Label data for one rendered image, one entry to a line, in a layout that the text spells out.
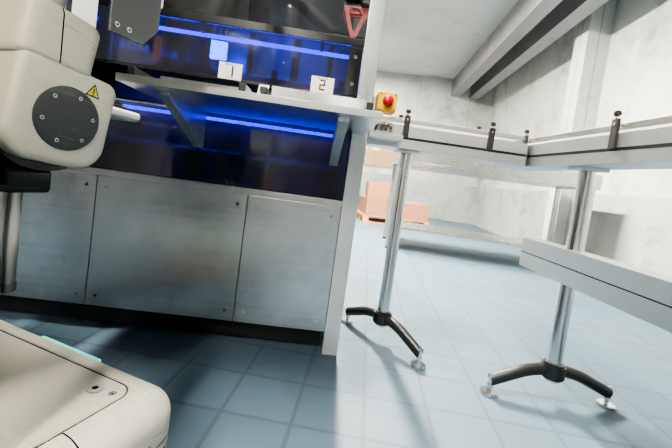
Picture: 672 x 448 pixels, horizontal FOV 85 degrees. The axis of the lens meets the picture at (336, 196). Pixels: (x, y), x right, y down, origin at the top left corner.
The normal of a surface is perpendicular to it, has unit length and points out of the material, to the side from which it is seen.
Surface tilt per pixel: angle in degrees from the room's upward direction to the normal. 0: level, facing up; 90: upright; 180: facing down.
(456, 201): 90
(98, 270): 90
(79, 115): 90
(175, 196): 90
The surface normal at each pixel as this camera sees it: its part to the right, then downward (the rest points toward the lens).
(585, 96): -0.09, 0.04
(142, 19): 0.93, 0.15
